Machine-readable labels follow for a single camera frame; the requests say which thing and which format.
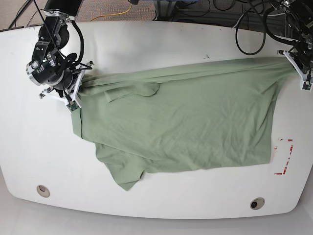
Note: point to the green t-shirt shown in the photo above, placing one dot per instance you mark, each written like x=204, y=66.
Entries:
x=182, y=118

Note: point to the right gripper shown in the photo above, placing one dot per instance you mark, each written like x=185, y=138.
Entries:
x=71, y=85

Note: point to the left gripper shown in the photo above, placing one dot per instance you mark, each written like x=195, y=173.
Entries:
x=305, y=72

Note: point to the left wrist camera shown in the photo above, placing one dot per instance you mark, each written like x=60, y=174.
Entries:
x=306, y=85

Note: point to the left table grommet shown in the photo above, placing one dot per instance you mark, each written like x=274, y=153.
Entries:
x=43, y=191

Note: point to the table grommet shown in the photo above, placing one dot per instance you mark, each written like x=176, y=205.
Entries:
x=43, y=191
x=257, y=203

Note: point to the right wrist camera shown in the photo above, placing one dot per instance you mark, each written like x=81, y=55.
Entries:
x=72, y=106

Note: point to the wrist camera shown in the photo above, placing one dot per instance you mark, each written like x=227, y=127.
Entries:
x=306, y=85
x=72, y=106

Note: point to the red tape marking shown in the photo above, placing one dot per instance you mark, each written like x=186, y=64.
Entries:
x=281, y=156

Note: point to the right table grommet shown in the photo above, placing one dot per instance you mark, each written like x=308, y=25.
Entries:
x=257, y=203

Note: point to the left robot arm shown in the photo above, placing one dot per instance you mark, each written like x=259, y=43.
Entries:
x=299, y=18

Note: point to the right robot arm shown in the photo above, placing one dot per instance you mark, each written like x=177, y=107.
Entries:
x=48, y=66

